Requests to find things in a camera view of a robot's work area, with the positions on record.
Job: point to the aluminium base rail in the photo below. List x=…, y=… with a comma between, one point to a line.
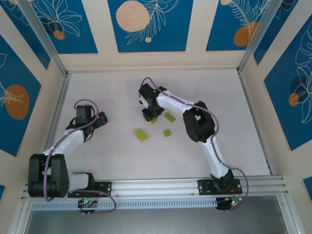
x=156, y=186

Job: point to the black controller board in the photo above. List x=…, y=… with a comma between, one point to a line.
x=87, y=202
x=228, y=203

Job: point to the left black wrist camera box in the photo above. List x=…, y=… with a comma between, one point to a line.
x=83, y=113

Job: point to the green rectangular lego brick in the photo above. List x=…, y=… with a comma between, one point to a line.
x=141, y=134
x=169, y=117

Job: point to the right black wrist camera box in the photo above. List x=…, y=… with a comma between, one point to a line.
x=146, y=89

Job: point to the aluminium frame post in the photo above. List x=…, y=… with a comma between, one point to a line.
x=258, y=36
x=41, y=34

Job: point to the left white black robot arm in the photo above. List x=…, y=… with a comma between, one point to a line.
x=70, y=141

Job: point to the aluminium side rail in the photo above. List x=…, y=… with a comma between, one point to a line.
x=253, y=117
x=59, y=104

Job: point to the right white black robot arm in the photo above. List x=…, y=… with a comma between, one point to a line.
x=170, y=103

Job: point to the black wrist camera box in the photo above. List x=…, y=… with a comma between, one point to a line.
x=83, y=113
x=146, y=89

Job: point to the grey metal plate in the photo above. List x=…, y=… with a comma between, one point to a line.
x=156, y=223

